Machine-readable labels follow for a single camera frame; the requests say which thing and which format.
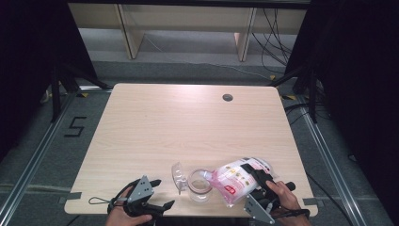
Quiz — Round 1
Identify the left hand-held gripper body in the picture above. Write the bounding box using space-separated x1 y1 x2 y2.
107 174 164 220

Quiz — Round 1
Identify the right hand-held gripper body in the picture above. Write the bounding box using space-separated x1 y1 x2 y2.
244 187 280 225

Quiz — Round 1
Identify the white powder packet pink print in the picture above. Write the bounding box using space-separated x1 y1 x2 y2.
205 156 279 208

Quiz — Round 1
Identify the clear glass jar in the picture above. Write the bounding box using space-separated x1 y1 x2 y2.
187 168 215 204

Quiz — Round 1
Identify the person's right hand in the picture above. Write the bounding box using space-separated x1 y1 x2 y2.
265 180 311 220

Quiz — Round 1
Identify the person's left hand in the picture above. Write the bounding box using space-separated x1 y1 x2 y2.
104 187 153 226

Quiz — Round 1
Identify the black metal stand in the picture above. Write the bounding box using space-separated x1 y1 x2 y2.
269 65 321 124
50 62 112 123

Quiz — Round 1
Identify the black curtain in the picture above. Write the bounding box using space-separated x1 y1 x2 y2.
0 0 98 158
285 0 399 218

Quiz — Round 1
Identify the light wooden shelf unit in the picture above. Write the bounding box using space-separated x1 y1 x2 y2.
67 3 310 62

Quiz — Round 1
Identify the black floor cable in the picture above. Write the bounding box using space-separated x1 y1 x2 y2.
305 172 356 226
283 103 314 126

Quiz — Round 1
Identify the aluminium floor rail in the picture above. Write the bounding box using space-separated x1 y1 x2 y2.
0 90 76 218
295 97 387 226

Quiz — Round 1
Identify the black wrist strap loop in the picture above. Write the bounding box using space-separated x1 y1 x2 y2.
88 196 126 206

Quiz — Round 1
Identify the bundle of black cables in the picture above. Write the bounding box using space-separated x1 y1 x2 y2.
250 8 299 74

